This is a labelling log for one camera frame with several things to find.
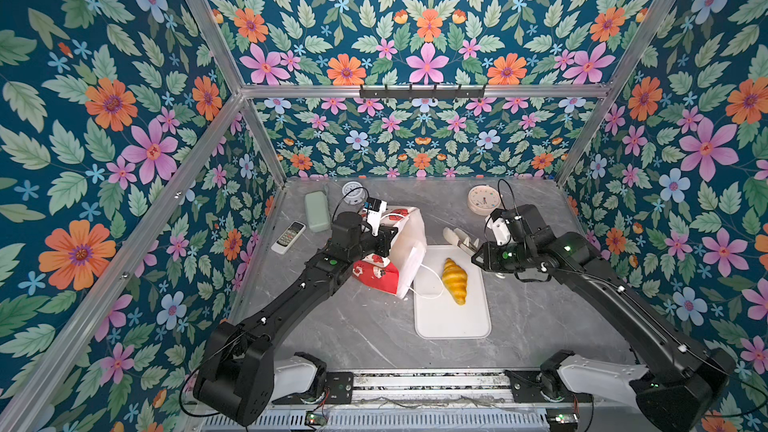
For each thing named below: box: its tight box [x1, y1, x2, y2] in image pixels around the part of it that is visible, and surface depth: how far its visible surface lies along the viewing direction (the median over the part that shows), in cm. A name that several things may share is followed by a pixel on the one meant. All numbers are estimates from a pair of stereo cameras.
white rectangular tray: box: [414, 245, 492, 339], surface depth 88 cm
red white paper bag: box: [352, 206, 427, 298], surface depth 86 cm
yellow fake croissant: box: [442, 258, 468, 306], surface depth 91 cm
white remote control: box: [270, 221, 306, 255], surface depth 103 cm
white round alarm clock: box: [342, 180, 366, 206], surface depth 114 cm
